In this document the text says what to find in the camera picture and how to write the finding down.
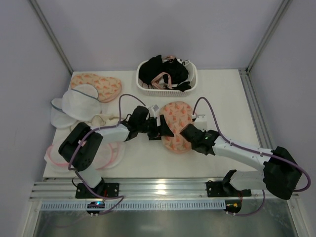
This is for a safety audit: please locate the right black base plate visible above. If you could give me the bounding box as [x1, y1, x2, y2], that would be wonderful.
[206, 181, 252, 198]

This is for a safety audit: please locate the pink trimmed bra in basket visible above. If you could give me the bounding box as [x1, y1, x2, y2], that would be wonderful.
[148, 55, 185, 90]

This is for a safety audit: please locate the right aluminium frame post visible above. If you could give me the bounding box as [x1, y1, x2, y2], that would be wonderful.
[245, 0, 293, 74]

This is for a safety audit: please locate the tulip print laundry bag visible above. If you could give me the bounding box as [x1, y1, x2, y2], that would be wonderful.
[70, 73, 122, 103]
[160, 101, 193, 153]

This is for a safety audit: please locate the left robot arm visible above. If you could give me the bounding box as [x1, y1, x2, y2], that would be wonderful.
[58, 106, 174, 199]

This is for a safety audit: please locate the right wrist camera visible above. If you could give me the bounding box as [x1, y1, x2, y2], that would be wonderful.
[192, 114, 207, 131]

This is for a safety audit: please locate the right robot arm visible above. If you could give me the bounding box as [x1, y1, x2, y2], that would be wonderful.
[180, 124, 303, 200]

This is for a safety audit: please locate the aluminium frame post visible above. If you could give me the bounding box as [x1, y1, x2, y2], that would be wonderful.
[28, 0, 74, 74]
[245, 0, 293, 74]

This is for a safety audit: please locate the cream round laundry bag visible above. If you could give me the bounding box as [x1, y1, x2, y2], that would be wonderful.
[66, 114, 119, 131]

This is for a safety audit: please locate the black garment in basket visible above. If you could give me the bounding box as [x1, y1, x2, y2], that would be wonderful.
[138, 55, 192, 92]

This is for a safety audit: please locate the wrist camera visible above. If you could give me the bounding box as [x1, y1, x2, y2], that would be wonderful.
[148, 104, 159, 118]
[192, 114, 207, 131]

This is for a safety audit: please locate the left aluminium frame post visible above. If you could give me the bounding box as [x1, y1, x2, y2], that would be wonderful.
[28, 0, 74, 74]

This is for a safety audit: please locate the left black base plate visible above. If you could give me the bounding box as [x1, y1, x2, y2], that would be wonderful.
[75, 183, 119, 199]

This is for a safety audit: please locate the aluminium mounting rail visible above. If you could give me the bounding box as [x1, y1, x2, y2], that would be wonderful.
[31, 177, 300, 200]

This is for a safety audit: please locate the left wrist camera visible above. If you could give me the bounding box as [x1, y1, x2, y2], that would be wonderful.
[148, 104, 159, 118]

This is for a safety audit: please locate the pink trimmed white laundry bag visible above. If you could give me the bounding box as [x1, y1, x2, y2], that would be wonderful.
[44, 140, 125, 173]

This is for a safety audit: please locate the white mesh laundry bag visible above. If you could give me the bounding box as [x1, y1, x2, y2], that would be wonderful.
[50, 84, 101, 129]

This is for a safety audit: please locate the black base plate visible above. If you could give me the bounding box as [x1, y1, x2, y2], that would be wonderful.
[75, 183, 119, 199]
[206, 181, 252, 198]

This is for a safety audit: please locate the white perforated plastic basket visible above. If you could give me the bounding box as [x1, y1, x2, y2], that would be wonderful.
[136, 60, 199, 97]

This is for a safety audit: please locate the slotted cable duct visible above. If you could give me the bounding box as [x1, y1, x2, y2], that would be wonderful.
[40, 199, 226, 211]

